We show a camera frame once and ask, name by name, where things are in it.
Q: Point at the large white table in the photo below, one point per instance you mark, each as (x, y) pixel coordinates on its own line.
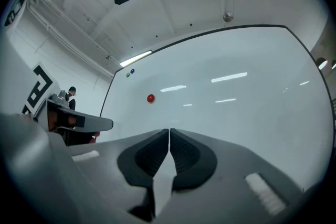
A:
(223, 81)

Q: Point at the small red ball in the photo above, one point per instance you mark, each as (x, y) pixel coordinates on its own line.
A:
(151, 98)

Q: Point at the ceiling strip light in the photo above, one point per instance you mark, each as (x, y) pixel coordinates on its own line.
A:
(136, 58)

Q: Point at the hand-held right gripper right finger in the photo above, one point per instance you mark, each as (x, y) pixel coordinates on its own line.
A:
(225, 165)

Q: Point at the white wall pipes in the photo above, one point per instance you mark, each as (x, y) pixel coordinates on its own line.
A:
(73, 42)

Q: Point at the person's left hand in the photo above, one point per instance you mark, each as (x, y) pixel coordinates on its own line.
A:
(95, 138)

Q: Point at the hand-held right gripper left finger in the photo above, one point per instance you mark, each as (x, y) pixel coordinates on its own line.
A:
(110, 165)

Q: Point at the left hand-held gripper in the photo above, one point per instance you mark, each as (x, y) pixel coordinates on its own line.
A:
(39, 91)

